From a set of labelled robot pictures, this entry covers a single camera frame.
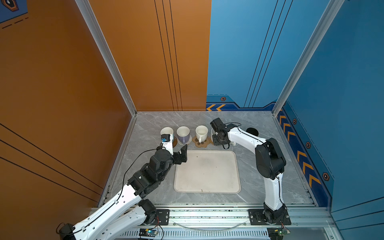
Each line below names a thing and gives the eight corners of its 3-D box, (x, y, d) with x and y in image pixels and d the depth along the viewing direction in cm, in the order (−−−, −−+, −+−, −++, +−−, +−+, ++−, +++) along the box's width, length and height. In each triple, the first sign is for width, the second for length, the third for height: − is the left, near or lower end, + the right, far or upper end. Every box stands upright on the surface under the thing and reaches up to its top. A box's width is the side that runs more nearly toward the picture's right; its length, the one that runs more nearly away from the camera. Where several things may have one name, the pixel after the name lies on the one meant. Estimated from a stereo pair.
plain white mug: (199, 147, 101) (199, 137, 93) (194, 136, 107) (194, 126, 98) (210, 143, 103) (211, 134, 94) (204, 133, 109) (205, 123, 100)
